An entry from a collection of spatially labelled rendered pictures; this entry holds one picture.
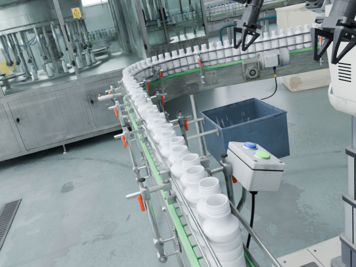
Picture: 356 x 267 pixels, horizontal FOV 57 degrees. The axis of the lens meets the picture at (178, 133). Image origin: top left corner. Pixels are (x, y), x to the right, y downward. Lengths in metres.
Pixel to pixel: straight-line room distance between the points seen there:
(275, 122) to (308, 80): 3.72
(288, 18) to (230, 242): 4.57
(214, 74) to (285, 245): 1.34
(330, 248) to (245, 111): 0.79
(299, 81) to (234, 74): 2.62
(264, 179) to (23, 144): 3.97
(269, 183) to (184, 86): 1.92
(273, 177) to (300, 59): 2.02
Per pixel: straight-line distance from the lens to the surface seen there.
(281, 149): 1.57
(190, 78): 2.61
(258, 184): 0.74
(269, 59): 2.48
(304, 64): 2.73
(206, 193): 0.57
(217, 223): 0.53
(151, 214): 0.80
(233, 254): 0.56
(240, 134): 1.44
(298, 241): 2.23
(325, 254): 1.78
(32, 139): 4.47
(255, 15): 1.25
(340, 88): 1.25
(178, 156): 0.72
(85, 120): 4.34
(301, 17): 5.03
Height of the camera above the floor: 1.45
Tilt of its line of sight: 20 degrees down
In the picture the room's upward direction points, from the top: 12 degrees counter-clockwise
